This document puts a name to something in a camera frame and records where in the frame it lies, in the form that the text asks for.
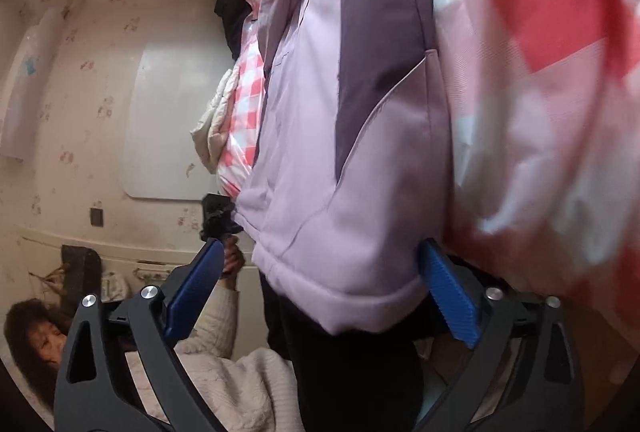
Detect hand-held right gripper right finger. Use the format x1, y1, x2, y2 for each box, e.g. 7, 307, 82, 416
419, 238, 586, 432

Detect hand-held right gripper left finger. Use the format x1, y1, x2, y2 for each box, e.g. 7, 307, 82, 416
54, 237, 226, 432

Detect lilac and purple jacket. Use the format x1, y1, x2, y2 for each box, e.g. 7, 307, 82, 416
234, 0, 456, 337

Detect person's left forearm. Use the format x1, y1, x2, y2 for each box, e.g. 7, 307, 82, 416
175, 272, 241, 355

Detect person's left hand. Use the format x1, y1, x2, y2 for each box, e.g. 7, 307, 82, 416
221, 236, 246, 277

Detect beige quilt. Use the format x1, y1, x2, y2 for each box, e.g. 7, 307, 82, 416
191, 68, 240, 173

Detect person's white sweater torso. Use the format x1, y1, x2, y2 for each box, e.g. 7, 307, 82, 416
125, 347, 306, 432

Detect dark bag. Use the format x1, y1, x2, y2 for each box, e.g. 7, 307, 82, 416
61, 246, 101, 308

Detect person's black pants legs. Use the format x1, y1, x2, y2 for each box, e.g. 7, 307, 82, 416
260, 272, 426, 432

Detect person's head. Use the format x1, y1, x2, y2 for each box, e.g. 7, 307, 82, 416
4, 299, 71, 413

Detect bed with pink checked cover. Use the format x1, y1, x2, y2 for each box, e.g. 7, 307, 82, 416
215, 0, 640, 313

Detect black coat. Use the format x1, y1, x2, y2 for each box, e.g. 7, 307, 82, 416
214, 0, 261, 60

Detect white wall panel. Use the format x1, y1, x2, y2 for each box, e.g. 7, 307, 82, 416
121, 41, 241, 201

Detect white wall poster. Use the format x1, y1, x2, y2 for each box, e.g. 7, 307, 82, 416
0, 7, 66, 161

